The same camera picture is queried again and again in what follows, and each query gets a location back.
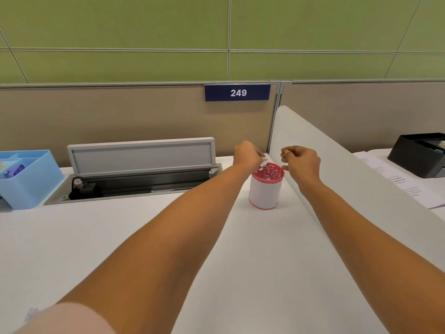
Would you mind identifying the blue desk organizer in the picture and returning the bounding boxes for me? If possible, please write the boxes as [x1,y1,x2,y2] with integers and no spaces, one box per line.
[0,149,65,212]

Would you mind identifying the blue number sign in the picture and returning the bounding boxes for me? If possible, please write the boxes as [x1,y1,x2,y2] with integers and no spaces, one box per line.
[204,83,272,103]

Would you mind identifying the pink shirt sleeve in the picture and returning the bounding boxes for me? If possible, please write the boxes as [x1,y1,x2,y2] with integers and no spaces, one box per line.
[13,302,117,334]

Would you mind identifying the person's left forearm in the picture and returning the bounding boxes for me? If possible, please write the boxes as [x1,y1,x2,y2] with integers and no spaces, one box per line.
[57,163,256,334]

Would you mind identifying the black desk organizer box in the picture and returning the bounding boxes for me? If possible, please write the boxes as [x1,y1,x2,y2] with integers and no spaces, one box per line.
[387,132,445,179]

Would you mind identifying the pink and white cup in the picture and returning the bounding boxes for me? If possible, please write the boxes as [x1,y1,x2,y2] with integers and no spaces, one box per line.
[248,162,286,210]

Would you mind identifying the black cable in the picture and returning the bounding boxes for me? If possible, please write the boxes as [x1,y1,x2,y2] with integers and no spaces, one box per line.
[69,176,98,200]

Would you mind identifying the grey cable tray lid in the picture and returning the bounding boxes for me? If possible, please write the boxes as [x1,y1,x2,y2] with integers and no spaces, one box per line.
[44,137,223,206]

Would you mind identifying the person's right forearm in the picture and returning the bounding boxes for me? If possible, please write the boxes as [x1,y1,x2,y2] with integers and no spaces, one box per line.
[299,180,445,334]

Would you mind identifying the person's right hand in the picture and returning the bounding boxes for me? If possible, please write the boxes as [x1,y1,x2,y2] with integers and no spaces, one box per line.
[280,145,322,195]

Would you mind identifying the beige partition panel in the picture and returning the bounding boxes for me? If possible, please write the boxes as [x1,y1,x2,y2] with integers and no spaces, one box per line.
[0,85,279,167]
[280,81,445,154]

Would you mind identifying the person's left hand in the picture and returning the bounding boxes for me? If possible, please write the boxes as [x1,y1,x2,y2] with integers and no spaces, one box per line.
[232,140,267,176]

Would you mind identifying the white side divider panel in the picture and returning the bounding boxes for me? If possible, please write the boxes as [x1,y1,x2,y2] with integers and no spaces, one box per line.
[268,105,445,272]

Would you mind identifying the grey partition post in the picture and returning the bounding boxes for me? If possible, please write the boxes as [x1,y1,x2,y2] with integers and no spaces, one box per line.
[266,81,293,154]

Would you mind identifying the purple stapler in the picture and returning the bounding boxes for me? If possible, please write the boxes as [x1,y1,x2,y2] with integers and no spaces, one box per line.
[3,164,25,179]

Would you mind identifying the white printed paper sheets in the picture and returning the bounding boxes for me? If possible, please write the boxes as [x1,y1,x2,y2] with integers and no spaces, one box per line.
[353,151,445,210]

